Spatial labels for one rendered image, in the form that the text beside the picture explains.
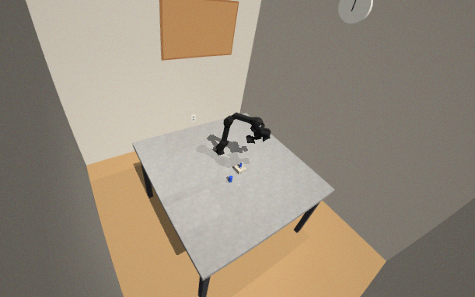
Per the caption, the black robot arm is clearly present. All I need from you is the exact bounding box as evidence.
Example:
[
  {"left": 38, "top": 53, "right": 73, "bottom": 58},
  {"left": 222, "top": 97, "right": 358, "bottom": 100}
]
[{"left": 215, "top": 112, "right": 271, "bottom": 155}]

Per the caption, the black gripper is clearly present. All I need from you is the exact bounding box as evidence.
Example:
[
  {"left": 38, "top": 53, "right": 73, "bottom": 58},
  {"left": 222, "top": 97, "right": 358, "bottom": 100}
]
[{"left": 246, "top": 135, "right": 271, "bottom": 144}]

